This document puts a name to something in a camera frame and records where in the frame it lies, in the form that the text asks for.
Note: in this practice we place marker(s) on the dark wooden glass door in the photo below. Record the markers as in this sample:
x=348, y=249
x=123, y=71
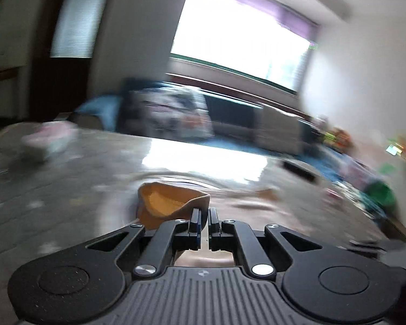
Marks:
x=74, y=20

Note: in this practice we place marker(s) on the green framed window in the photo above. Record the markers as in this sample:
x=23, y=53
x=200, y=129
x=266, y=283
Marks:
x=230, y=40

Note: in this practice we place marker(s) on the brown plush toy yellow vest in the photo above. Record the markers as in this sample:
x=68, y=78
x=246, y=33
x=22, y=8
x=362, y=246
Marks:
x=332, y=138

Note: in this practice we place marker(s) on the dark wooden display cabinet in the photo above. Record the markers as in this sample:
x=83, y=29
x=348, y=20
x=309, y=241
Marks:
x=0, y=94

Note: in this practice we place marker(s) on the blue sofa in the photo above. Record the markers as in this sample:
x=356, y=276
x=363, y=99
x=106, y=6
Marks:
x=233, y=111

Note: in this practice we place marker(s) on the clear plastic storage box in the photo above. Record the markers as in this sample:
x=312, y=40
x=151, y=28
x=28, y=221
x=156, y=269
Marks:
x=353, y=172

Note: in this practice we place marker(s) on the black remote control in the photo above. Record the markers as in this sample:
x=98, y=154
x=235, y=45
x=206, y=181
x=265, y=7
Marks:
x=299, y=171

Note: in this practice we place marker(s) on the green round object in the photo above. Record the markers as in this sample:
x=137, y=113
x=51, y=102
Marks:
x=379, y=193

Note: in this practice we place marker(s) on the orange plush toy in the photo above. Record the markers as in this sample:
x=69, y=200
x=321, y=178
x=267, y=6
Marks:
x=344, y=136

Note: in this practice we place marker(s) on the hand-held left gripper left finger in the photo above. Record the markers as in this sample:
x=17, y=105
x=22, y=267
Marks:
x=197, y=225

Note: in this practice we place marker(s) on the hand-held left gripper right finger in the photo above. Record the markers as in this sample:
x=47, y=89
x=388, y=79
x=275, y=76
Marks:
x=212, y=225

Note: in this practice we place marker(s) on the purple window blind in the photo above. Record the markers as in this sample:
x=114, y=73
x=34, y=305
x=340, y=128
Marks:
x=257, y=6

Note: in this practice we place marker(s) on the pink tissue box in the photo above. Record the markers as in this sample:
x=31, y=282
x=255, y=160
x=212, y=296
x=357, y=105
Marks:
x=50, y=142

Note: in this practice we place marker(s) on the butterfly print pillow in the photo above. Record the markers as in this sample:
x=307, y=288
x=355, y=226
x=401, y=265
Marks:
x=169, y=111

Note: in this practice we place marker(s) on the plain beige pillow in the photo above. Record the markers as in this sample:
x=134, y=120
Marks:
x=280, y=128

